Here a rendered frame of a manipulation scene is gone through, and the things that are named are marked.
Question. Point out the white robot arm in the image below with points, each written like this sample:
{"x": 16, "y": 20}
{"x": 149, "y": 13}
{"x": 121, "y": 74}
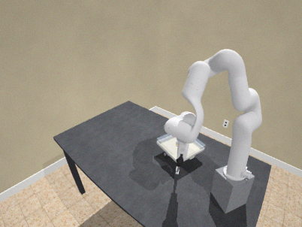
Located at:
{"x": 186, "y": 126}

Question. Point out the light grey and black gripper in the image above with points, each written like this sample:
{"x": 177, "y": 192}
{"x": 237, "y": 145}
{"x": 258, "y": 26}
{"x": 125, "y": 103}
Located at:
{"x": 182, "y": 151}

